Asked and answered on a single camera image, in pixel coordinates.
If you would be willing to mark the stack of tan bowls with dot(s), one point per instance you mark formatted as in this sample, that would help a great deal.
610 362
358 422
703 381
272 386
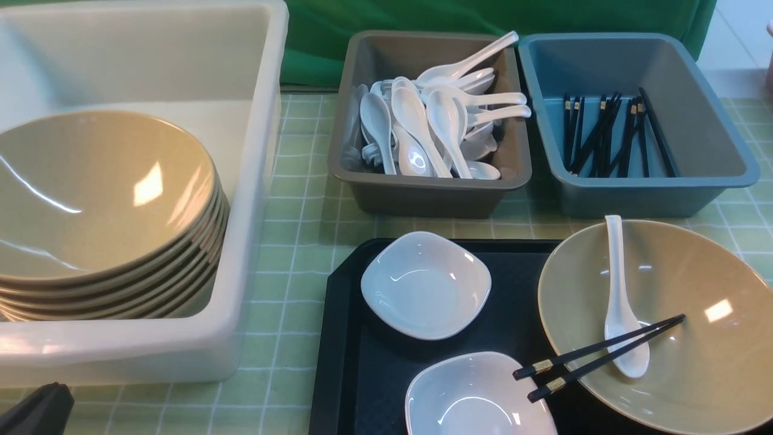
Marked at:
108 215

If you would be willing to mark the pile of white spoons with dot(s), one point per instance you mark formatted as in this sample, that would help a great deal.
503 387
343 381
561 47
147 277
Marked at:
401 127

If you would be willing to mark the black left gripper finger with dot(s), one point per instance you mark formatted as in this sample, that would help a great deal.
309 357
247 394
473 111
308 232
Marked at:
45 411

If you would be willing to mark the white soup spoon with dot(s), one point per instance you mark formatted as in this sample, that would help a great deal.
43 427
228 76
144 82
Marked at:
620 318

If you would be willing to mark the green checkered tablecloth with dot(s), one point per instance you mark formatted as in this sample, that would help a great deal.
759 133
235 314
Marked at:
312 223

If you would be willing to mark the black chopstick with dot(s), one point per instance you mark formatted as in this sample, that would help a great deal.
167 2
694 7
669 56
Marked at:
598 347
604 361

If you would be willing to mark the white square dish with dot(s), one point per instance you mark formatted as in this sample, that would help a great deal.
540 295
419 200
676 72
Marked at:
425 286
475 393

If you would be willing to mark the large white plastic tub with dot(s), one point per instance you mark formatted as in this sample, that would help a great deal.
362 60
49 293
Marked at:
213 66

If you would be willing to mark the white topmost long spoon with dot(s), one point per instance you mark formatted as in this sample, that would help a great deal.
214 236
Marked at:
450 72

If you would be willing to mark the brown plastic bin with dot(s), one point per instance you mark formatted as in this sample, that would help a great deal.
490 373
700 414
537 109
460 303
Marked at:
376 55

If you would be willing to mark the black serving tray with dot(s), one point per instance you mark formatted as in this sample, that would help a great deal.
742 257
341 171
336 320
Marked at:
365 367

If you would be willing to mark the bundle of black chopsticks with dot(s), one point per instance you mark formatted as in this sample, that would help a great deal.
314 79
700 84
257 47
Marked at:
614 137

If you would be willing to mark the green backdrop cloth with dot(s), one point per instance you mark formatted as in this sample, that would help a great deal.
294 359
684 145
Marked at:
319 31

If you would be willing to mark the tan noodle bowl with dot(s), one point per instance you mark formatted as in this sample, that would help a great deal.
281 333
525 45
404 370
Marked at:
709 375

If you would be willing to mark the blue plastic bin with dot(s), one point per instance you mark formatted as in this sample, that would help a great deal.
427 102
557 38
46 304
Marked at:
710 154

